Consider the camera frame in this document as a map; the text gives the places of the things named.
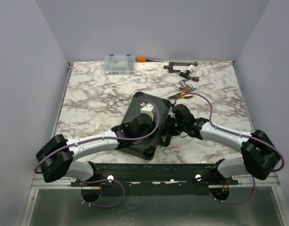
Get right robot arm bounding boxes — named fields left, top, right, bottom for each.
left=163, top=104, right=280, bottom=185

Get black white cylinder tool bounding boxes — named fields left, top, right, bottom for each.
left=179, top=65, right=200, bottom=82

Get chrome metal fitting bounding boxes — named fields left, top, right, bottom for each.
left=179, top=80, right=193, bottom=90

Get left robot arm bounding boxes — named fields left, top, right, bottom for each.
left=34, top=113, right=160, bottom=186

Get yellow handled needle-nose pliers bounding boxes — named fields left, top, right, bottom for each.
left=167, top=88, right=194, bottom=100

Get clear plastic organizer box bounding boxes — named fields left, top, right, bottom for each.
left=104, top=55, right=135, bottom=75

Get black foam-lined poker case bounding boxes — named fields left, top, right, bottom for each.
left=112, top=92, right=171, bottom=160

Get black metal clamp tool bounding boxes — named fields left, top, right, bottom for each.
left=163, top=61, right=198, bottom=73

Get aluminium extrusion frame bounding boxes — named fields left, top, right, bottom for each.
left=21, top=176, right=79, bottom=226

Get orange handled screwdriver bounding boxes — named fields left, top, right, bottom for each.
left=136, top=57, right=162, bottom=63

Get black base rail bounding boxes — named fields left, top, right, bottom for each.
left=71, top=163, right=238, bottom=196

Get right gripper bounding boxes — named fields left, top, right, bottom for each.
left=160, top=114, right=186, bottom=136

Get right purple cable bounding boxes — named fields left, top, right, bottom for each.
left=172, top=93, right=285, bottom=205

